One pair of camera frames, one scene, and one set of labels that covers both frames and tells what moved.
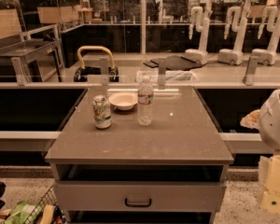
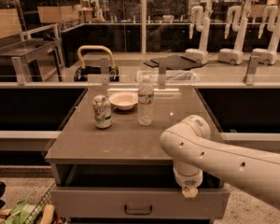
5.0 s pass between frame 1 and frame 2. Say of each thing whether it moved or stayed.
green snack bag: stayed
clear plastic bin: stayed
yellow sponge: stayed
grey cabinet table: stayed
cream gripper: moved
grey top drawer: moved
